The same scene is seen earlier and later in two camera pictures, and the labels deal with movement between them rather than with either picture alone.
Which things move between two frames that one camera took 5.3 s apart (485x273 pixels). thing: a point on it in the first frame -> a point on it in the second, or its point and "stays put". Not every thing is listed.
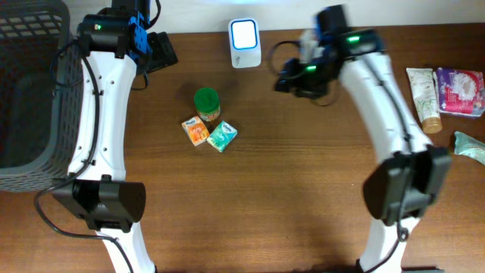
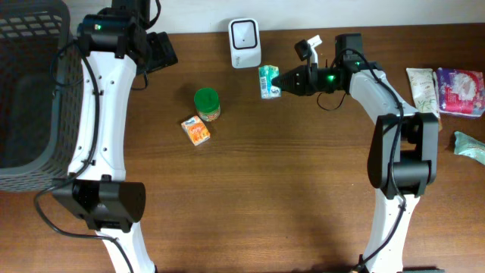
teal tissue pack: [222, 136] -> [267, 89]
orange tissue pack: [196, 130] stays put
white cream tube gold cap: [423, 86] stays put
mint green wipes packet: [467, 145] stays put
